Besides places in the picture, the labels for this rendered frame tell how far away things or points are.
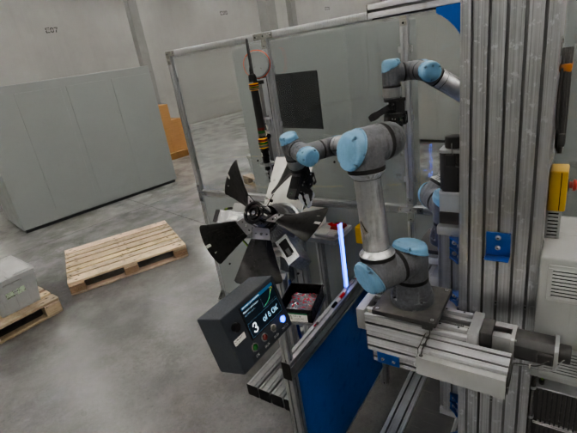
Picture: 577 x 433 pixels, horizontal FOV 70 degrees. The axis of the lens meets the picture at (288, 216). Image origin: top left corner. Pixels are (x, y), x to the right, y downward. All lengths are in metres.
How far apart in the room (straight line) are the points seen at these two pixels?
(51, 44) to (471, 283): 13.54
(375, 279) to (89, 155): 6.39
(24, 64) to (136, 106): 6.77
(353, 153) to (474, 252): 0.60
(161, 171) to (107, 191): 1.02
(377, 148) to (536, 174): 0.50
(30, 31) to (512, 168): 13.54
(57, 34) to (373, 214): 13.50
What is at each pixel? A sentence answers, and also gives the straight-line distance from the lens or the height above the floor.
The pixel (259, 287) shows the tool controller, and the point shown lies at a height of 1.25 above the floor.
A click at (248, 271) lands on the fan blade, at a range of 2.00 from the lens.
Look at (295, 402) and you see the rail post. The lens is 1.75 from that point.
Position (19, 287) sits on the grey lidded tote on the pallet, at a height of 0.35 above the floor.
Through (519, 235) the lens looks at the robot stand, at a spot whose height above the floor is 1.27.
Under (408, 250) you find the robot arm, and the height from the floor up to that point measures 1.26.
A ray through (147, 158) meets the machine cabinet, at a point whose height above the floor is 0.56.
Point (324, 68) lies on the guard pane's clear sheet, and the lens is 2.52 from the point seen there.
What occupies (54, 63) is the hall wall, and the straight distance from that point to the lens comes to 14.24.
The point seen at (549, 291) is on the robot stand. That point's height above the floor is 1.11.
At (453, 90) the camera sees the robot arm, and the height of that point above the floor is 1.69.
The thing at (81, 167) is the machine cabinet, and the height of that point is 0.71.
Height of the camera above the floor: 1.92
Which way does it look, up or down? 21 degrees down
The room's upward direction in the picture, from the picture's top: 9 degrees counter-clockwise
